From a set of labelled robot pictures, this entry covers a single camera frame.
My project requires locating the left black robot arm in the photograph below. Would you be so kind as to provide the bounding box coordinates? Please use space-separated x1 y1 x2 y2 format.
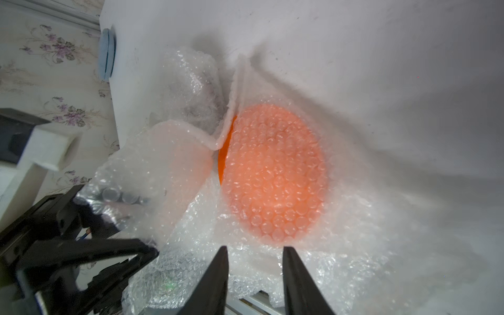
1 108 159 314

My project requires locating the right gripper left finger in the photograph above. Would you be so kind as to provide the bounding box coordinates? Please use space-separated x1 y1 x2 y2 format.
177 246 229 315

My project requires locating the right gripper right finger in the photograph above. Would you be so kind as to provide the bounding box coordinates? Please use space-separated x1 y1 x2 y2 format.
282 247 335 315

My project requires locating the bubble wrap around orange plate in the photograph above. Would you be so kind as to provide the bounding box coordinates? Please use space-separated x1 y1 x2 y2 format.
76 51 487 314

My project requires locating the middle bubble wrapped plate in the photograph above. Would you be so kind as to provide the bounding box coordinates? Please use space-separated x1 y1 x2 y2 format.
149 47 227 136

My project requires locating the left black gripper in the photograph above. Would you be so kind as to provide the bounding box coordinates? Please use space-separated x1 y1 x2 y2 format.
1 185 159 314

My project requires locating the orange dinner plate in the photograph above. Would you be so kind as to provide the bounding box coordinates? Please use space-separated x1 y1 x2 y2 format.
218 104 329 243

